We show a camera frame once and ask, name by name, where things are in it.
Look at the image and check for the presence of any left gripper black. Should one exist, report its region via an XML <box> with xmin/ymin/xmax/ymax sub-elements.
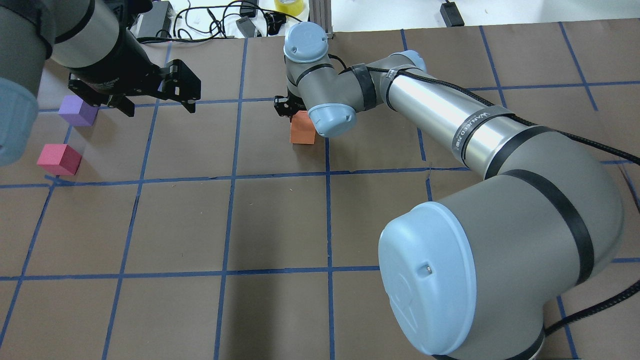
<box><xmin>68</xmin><ymin>50</ymin><xmax>202</xmax><ymax>117</ymax></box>

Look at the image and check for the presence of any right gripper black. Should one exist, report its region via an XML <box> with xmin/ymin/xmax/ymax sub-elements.
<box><xmin>273</xmin><ymin>95</ymin><xmax>307</xmax><ymax>119</ymax></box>

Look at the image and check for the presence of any orange foam block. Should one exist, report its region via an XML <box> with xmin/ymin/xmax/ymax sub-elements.
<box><xmin>289</xmin><ymin>111</ymin><xmax>317</xmax><ymax>145</ymax></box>

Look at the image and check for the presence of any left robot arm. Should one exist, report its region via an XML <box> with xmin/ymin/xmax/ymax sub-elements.
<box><xmin>0</xmin><ymin>0</ymin><xmax>201</xmax><ymax>166</ymax></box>

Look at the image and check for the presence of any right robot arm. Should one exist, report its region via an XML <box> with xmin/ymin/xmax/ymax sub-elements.
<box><xmin>274</xmin><ymin>22</ymin><xmax>625</xmax><ymax>360</ymax></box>

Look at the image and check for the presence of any purple foam block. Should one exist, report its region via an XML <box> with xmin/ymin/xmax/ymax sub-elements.
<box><xmin>57</xmin><ymin>95</ymin><xmax>99</xmax><ymax>127</ymax></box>

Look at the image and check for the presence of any yellow tape roll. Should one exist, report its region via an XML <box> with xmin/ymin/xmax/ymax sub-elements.
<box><xmin>274</xmin><ymin>0</ymin><xmax>305</xmax><ymax>17</ymax></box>

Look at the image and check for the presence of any red foam block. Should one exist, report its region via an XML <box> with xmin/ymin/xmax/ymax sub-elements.
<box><xmin>36</xmin><ymin>143</ymin><xmax>83</xmax><ymax>176</ymax></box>

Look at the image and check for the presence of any black power adapter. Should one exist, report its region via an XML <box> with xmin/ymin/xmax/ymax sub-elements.
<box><xmin>439</xmin><ymin>0</ymin><xmax>466</xmax><ymax>28</ymax></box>

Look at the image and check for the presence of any aluminium frame post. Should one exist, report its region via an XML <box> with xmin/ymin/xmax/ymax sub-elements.
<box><xmin>308</xmin><ymin>0</ymin><xmax>334</xmax><ymax>39</ymax></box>

